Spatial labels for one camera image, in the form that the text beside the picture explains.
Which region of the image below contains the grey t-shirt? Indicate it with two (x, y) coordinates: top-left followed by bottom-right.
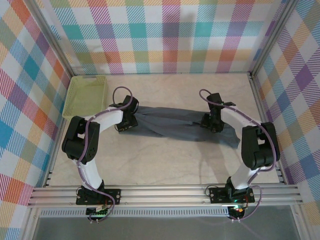
(117, 104), (242, 151)

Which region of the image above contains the small circuit board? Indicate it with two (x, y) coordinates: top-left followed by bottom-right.
(228, 204), (246, 216)
(86, 206), (111, 218)

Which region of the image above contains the aluminium front rail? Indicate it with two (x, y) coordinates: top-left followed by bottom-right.
(26, 183), (304, 209)

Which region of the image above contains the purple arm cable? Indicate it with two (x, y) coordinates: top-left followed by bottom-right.
(76, 86), (135, 222)
(198, 88), (279, 222)

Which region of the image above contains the light green perforated basket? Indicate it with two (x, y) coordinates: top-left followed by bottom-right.
(61, 75), (110, 121)

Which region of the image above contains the grey slotted cable duct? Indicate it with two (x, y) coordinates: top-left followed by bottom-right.
(39, 208), (230, 218)

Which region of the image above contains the aluminium frame post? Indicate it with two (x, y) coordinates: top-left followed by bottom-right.
(23, 0), (77, 77)
(248, 0), (300, 77)

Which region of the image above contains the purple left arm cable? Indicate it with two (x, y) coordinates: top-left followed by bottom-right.
(76, 86), (135, 222)

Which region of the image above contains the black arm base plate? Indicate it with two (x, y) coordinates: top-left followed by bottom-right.
(75, 188), (122, 206)
(208, 186), (256, 204)

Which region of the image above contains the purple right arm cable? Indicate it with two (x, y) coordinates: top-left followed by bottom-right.
(198, 88), (279, 222)

